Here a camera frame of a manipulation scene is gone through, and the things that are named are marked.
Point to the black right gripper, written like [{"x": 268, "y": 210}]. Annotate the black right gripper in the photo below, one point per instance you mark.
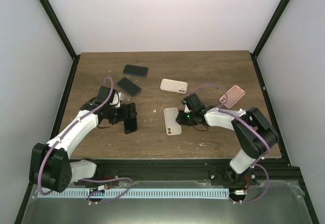
[{"x": 181, "y": 121}]

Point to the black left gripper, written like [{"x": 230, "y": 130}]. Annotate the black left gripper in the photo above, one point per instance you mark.
[{"x": 128, "y": 113}]

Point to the black phone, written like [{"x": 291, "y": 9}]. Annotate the black phone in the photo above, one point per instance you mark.
[{"x": 131, "y": 125}]

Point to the white phone case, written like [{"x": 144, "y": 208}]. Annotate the white phone case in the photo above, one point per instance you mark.
[
  {"x": 172, "y": 127},
  {"x": 173, "y": 86}
]

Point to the teal blue phone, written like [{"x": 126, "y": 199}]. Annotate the teal blue phone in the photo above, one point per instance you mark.
[{"x": 129, "y": 87}]

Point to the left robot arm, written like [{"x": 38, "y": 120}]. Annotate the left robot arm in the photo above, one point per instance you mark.
[{"x": 50, "y": 165}]

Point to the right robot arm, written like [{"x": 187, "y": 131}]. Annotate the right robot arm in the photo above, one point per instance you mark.
[{"x": 255, "y": 134}]

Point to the dark blue phone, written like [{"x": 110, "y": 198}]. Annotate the dark blue phone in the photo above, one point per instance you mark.
[{"x": 135, "y": 70}]

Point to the pink phone case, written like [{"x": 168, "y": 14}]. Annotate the pink phone case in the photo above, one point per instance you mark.
[{"x": 232, "y": 96}]

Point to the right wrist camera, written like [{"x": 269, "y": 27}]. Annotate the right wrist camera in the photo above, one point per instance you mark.
[{"x": 186, "y": 108}]

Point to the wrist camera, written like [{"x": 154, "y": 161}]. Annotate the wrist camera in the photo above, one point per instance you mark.
[
  {"x": 117, "y": 99},
  {"x": 186, "y": 108}
]

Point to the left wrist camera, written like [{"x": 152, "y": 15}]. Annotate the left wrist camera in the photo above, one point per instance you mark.
[{"x": 117, "y": 99}]

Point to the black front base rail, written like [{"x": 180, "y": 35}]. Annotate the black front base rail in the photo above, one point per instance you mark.
[{"x": 215, "y": 171}]

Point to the white slotted cable duct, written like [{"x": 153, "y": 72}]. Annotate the white slotted cable duct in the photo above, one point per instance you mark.
[{"x": 146, "y": 193}]

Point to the black left frame post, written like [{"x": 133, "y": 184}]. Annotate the black left frame post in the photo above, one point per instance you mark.
[{"x": 58, "y": 27}]

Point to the black frame post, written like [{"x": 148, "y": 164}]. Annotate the black frame post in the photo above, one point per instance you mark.
[
  {"x": 58, "y": 27},
  {"x": 270, "y": 27}
]

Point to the black right frame post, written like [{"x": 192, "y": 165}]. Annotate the black right frame post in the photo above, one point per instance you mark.
[{"x": 270, "y": 27}]

